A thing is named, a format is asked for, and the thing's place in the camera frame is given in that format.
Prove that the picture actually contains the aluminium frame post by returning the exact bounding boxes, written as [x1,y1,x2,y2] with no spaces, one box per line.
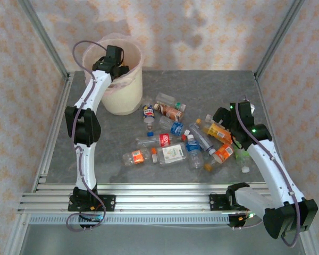
[17,0,71,80]
[253,0,307,80]

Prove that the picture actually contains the green plastic bottle white cap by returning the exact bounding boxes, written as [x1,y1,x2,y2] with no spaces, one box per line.
[233,147,252,174]

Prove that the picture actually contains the clear bottle light-blue label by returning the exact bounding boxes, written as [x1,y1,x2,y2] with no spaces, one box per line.
[158,115,191,136]

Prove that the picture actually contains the clear bottle green cap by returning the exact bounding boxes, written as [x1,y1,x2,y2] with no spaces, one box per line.
[156,92,187,112]

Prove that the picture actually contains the small circuit board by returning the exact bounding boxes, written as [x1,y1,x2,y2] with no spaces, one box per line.
[78,214,105,223]
[238,211,264,223]

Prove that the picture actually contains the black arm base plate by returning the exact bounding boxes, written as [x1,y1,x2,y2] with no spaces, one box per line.
[209,193,231,212]
[68,194,116,213]

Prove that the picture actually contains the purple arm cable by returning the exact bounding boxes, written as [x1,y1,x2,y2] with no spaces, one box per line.
[230,102,301,248]
[65,40,108,232]

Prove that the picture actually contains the small clear bottle orange label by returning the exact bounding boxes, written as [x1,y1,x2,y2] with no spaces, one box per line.
[122,147,158,167]

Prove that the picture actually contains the cream plastic bin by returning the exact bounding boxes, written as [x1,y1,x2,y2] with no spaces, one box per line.
[82,37,145,116]

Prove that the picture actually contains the orange juice bottle yellow label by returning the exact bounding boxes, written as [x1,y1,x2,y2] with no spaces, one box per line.
[196,118,233,146]

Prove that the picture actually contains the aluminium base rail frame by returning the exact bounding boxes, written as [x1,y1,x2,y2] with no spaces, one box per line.
[18,182,273,214]

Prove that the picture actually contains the small clear bottle white cap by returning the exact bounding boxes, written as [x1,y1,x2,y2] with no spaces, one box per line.
[204,113,224,127]

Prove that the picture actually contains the Pepsi label plastic bottle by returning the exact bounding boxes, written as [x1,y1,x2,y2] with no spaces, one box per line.
[142,99,156,138]

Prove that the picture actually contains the bottle white label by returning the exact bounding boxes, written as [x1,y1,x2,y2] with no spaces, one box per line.
[152,142,189,167]

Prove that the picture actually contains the bottle orange-white label orange cap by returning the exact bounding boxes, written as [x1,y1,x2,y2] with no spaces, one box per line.
[204,143,234,172]

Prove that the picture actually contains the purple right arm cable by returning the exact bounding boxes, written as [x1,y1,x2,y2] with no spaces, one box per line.
[230,102,301,248]

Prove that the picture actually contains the long clear bottle purple band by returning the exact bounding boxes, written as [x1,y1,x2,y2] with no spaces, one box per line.
[189,122,217,156]

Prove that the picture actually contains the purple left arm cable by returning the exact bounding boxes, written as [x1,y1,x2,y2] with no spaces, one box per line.
[65,40,108,232]

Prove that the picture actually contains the slotted grey cable duct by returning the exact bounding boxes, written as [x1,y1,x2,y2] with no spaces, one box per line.
[28,214,231,226]

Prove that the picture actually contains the pink plastic bin liner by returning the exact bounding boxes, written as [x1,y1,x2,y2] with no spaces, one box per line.
[81,36,145,98]

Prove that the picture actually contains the water bottle dark-blue label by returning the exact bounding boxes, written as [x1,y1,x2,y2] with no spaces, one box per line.
[185,134,205,170]

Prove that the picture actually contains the red label cola bottle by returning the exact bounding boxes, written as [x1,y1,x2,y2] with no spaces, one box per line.
[135,132,189,148]

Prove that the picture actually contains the brown label plastic bottle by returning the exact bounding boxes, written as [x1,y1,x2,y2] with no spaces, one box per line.
[154,103,185,123]

